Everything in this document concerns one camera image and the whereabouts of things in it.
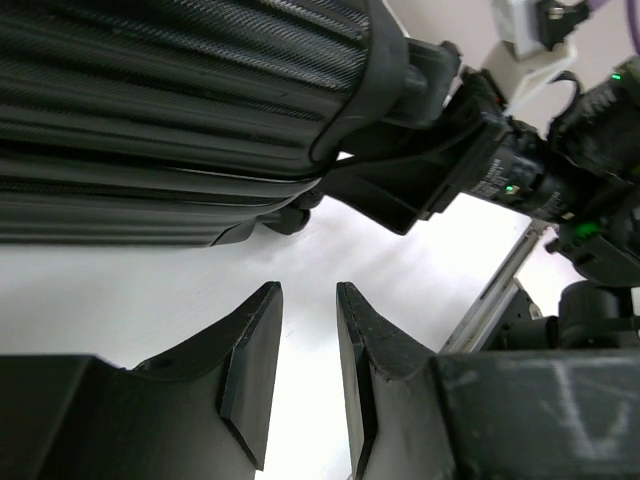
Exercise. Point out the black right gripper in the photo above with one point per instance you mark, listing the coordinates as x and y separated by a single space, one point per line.
396 175

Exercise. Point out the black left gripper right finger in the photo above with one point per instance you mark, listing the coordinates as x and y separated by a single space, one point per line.
550 398

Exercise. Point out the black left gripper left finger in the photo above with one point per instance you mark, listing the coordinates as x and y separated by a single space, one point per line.
200 410

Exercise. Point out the black hard-shell suitcase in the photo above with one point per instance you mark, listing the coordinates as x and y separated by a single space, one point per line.
191 122

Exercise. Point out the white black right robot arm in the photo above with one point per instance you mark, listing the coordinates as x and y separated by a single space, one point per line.
582 176

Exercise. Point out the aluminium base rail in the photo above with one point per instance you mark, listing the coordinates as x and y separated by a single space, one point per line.
480 320

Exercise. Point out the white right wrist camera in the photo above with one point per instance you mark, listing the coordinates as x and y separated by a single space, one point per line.
534 46

